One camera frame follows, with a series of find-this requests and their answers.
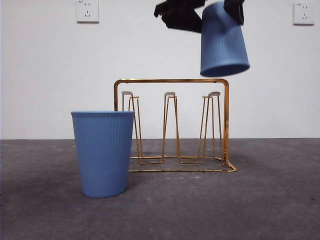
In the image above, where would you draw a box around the gold wire cup rack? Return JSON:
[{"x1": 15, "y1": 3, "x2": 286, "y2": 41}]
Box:
[{"x1": 113, "y1": 78, "x2": 238, "y2": 174}]

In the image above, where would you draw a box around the white wall socket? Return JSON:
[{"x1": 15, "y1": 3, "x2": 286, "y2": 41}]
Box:
[
  {"x1": 292, "y1": 2, "x2": 316, "y2": 27},
  {"x1": 76, "y1": 0, "x2": 100, "y2": 25}
]

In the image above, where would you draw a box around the blue ribbed cup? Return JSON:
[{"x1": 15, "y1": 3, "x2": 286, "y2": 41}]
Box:
[
  {"x1": 199, "y1": 0, "x2": 251, "y2": 78},
  {"x1": 70, "y1": 110, "x2": 136, "y2": 199}
]

